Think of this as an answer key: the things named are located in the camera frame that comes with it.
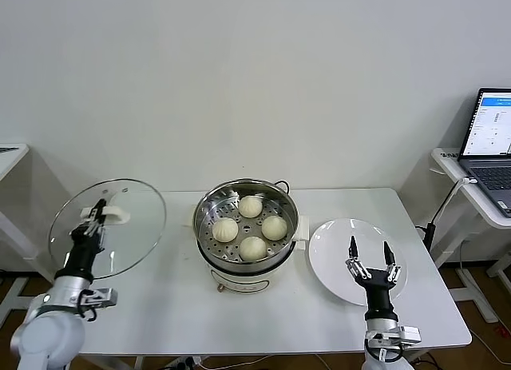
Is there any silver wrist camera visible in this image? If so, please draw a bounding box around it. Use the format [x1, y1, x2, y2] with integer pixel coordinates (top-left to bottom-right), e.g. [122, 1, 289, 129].
[79, 288, 119, 309]
[397, 325, 422, 344]

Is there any white steamed baozi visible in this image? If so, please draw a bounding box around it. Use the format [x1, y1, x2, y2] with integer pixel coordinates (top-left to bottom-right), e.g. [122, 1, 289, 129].
[260, 215, 288, 241]
[238, 236, 267, 262]
[238, 194, 263, 218]
[212, 217, 240, 243]

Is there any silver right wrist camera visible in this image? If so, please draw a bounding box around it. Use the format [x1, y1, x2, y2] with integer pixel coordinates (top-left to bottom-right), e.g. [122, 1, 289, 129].
[397, 325, 422, 344]

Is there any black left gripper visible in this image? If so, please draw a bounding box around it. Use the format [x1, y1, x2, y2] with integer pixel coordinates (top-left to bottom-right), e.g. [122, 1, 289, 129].
[55, 200, 108, 281]

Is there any stainless steel steamer basket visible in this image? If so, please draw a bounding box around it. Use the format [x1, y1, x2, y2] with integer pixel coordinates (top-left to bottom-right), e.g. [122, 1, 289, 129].
[187, 177, 311, 273]

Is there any grey open laptop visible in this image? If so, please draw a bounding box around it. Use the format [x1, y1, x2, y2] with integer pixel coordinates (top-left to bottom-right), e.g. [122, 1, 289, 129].
[457, 86, 511, 218]

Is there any white electric cooker base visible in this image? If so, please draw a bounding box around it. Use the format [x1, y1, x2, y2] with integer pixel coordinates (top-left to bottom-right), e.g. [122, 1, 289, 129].
[181, 224, 311, 295]

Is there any white round plate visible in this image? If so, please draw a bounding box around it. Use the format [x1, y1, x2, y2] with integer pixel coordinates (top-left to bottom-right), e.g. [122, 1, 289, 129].
[307, 217, 409, 307]

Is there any white side table with tool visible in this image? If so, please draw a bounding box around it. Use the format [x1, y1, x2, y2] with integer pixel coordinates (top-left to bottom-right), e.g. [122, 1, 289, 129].
[0, 143, 73, 331]

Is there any black laptop power cable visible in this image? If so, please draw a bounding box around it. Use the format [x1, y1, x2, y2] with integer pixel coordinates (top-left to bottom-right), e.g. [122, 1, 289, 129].
[414, 177, 478, 252]

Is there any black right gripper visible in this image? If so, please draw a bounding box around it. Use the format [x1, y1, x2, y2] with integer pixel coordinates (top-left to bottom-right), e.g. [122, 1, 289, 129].
[345, 236, 402, 320]

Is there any white power strip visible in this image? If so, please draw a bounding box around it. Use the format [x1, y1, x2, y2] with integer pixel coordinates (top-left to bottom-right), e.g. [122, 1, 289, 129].
[167, 356, 204, 369]

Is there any glass lid with white handle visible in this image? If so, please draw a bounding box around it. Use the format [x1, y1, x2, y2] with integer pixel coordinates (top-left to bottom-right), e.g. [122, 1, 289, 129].
[47, 178, 168, 279]

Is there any white side table with laptop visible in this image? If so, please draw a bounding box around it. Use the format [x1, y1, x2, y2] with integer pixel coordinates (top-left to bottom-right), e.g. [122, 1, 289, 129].
[430, 145, 511, 323]

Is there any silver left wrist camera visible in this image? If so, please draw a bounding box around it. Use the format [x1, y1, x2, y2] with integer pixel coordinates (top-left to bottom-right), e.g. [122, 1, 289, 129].
[79, 288, 119, 309]

